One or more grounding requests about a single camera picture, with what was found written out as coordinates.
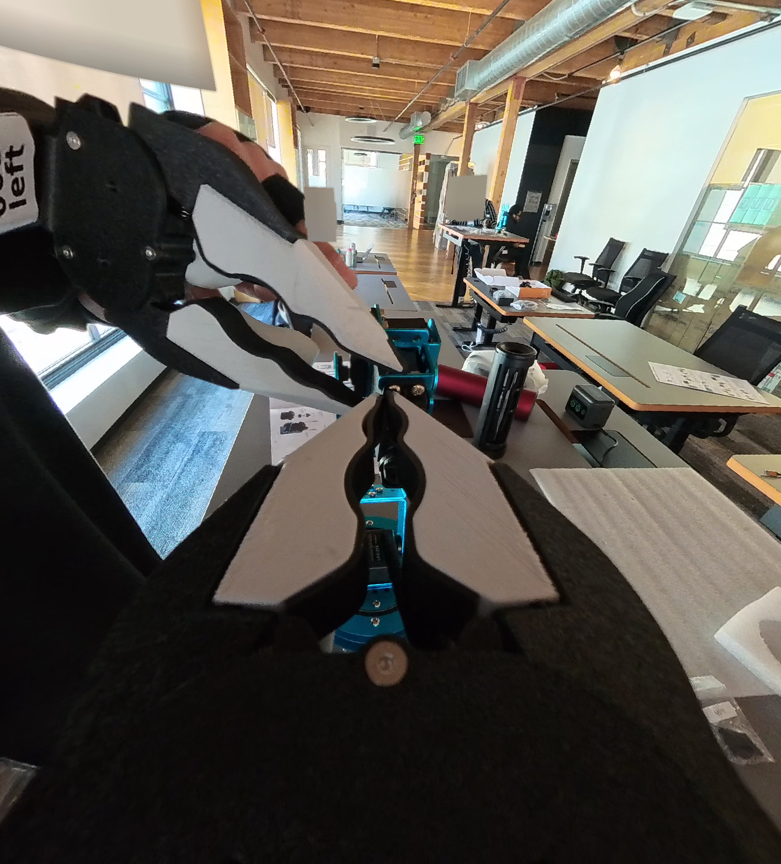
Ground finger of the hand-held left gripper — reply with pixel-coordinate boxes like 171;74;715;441
184;184;406;374
164;297;367;409

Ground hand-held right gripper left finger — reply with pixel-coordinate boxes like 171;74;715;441
212;395;387;639

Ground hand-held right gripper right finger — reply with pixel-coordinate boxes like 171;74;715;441
380;389;561;648

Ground blue toy robot arm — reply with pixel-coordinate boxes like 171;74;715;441
319;304;442;654

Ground wooden standing desk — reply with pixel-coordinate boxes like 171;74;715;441
439;223;532;308

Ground person's left hand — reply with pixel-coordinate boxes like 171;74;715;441
194;121;359;301

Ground printed instruction sheet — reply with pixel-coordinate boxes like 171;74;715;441
269;358;364;468

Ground black slotted cylinder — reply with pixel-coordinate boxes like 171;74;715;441
473;341;541;455

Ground thick red metal tube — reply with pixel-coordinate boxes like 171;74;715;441
435;363;541;421

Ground white foam sheet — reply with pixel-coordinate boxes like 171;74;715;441
528;466;781;684

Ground beige roller blind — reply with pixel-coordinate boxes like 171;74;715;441
0;0;219;90

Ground black flat pad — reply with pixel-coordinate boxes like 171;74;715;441
569;427;656;471

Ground small black power box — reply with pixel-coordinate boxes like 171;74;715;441
562;383;616;433

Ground white plastic bag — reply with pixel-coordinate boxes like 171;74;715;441
461;350;552;382

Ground person's dark clothing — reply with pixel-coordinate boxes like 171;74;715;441
0;270;165;797

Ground printed paper sheet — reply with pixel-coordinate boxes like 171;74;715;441
648;361;771;407

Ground white foam cutout piece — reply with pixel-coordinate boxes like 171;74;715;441
713;586;781;718

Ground pile of small screw bags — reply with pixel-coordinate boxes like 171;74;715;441
691;674;779;767

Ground black mesh office chair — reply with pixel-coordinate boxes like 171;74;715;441
693;305;781;387

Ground silver air duct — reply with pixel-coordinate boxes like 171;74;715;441
454;0;678;105

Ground glass partition wall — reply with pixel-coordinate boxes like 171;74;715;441
647;94;781;409

